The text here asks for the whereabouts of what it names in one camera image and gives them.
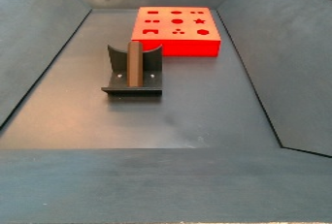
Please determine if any brown hexagon peg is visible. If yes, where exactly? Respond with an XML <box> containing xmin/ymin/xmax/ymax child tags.
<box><xmin>127</xmin><ymin>41</ymin><xmax>143</xmax><ymax>87</ymax></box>

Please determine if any red shape sorter block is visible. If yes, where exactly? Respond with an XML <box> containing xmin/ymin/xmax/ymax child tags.
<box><xmin>131</xmin><ymin>7</ymin><xmax>222</xmax><ymax>57</ymax></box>

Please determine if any black curved holder stand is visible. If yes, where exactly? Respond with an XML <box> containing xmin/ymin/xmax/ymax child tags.
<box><xmin>102</xmin><ymin>42</ymin><xmax>162</xmax><ymax>95</ymax></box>

